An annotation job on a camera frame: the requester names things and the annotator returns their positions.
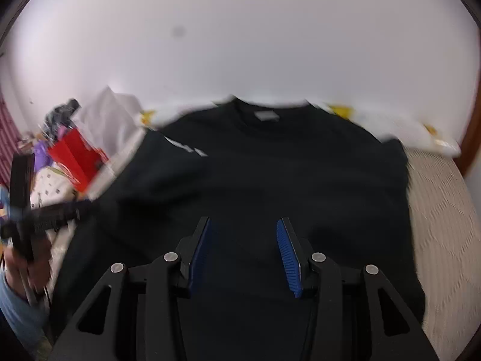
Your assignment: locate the person's left hand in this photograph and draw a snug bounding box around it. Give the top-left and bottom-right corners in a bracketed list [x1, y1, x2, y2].
[7, 235, 52, 302]

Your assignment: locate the pink striped cloth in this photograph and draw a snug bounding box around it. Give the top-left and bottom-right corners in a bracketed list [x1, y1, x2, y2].
[0, 94, 24, 186]

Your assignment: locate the person's left forearm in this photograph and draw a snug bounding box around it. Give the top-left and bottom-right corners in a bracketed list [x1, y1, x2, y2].
[0, 271, 50, 348]

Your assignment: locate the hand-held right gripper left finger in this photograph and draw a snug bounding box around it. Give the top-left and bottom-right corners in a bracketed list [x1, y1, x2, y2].
[47, 216, 213, 361]

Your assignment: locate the red shopping bag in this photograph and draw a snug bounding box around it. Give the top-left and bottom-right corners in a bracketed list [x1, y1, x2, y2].
[47, 128, 110, 193]

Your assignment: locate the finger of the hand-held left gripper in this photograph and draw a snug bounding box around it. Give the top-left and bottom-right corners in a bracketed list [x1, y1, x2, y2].
[45, 199, 95, 231]

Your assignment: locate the striped quilted bed cover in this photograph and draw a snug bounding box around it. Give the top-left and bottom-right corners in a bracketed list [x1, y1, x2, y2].
[23, 148, 481, 348]

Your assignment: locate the purple cloth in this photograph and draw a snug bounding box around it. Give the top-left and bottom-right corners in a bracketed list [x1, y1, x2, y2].
[33, 138, 58, 171]

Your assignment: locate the duck printed rolled blanket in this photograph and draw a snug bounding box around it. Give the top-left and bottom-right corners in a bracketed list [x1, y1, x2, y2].
[139, 100, 463, 157]

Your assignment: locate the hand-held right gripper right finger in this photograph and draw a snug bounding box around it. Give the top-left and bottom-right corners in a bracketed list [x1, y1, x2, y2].
[276, 217, 440, 361]

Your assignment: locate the white paw printed cloth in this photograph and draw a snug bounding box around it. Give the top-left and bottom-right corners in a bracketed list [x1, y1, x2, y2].
[30, 165, 84, 211]

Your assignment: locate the black sweatshirt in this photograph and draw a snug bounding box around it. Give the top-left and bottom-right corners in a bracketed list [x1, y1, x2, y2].
[51, 96, 427, 361]

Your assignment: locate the white plastic bag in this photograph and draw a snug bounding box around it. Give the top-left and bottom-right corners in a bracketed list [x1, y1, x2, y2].
[73, 86, 148, 168]

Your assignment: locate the dark cloth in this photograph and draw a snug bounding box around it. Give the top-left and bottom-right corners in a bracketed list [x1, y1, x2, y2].
[44, 99, 82, 133]

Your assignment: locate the wooden door frame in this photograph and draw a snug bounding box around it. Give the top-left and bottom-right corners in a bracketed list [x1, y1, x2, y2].
[455, 81, 481, 178]

